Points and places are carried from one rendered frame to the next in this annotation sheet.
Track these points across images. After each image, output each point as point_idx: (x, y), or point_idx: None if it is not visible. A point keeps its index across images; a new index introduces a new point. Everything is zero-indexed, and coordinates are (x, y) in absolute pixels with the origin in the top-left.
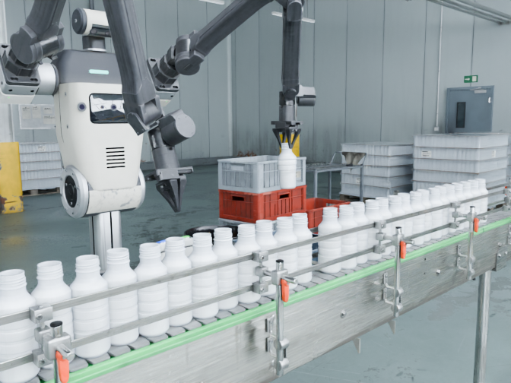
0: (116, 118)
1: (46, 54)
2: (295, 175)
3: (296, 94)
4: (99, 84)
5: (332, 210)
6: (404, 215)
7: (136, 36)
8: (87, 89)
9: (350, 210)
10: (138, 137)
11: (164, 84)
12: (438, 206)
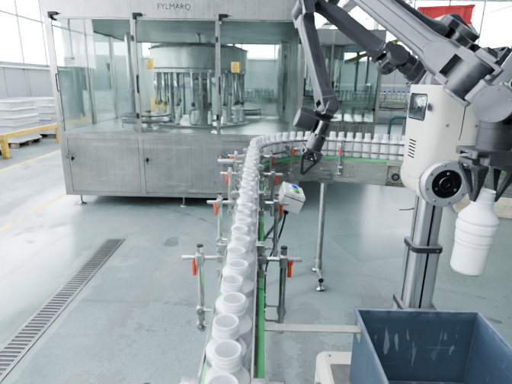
0: (416, 115)
1: (384, 67)
2: (461, 251)
3: (456, 95)
4: (415, 85)
5: (241, 203)
6: (220, 271)
7: (308, 60)
8: (411, 89)
9: (235, 214)
10: (423, 134)
11: None
12: (206, 336)
